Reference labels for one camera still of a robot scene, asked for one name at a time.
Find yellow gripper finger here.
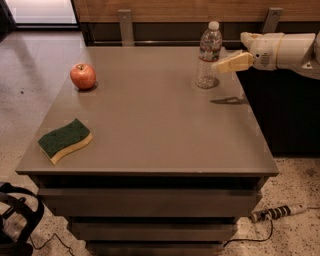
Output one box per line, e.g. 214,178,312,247
240,32,261,50
211,52,254,73

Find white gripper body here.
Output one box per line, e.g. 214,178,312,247
250,33,284,71

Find clear plastic water bottle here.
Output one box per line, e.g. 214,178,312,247
195,21,222,89

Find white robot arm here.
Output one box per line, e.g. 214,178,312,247
211,32,320,80

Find green and yellow sponge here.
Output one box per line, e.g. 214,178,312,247
38,119,93,165

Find grey drawer cabinet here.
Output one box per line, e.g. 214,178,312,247
17,47,277,256

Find white power strip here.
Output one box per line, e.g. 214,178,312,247
249,204,307,223

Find red apple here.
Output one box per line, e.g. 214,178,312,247
70,63,96,90

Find wooden counter panel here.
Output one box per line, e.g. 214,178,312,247
72,0,320,23

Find right metal bracket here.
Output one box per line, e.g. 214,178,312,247
261,7,283,33

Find metal bracket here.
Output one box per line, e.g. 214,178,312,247
261,7,283,33
118,9,135,47

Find left metal bracket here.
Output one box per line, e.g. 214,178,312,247
118,9,135,47

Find black power cable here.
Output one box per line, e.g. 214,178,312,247
222,218,275,249

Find thin black floor cable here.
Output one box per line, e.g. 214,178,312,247
29,232,76,256

